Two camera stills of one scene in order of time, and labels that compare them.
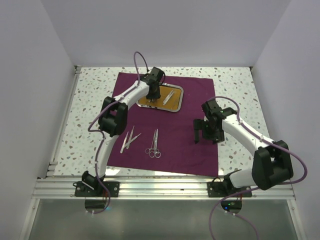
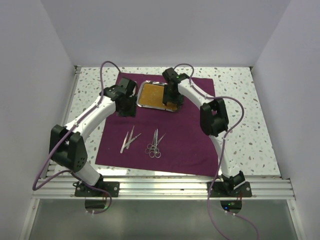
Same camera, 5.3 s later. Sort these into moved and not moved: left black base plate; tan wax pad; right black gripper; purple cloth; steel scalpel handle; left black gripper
Moved: right black gripper; left black gripper
Not moved: tan wax pad; steel scalpel handle; left black base plate; purple cloth
